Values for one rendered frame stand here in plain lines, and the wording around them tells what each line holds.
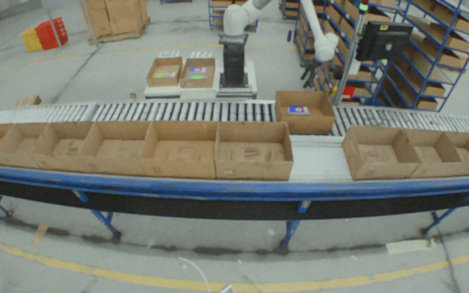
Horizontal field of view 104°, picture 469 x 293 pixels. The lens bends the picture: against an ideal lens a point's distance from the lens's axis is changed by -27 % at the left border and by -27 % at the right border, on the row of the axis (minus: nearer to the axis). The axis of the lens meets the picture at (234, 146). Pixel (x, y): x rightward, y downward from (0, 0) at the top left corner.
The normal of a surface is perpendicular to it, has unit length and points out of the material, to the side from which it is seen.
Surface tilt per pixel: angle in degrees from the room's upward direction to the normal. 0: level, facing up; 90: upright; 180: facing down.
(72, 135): 89
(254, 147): 0
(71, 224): 0
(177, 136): 89
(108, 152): 1
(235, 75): 90
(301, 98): 90
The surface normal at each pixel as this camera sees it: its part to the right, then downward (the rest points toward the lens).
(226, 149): 0.00, -0.67
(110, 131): -0.02, 0.74
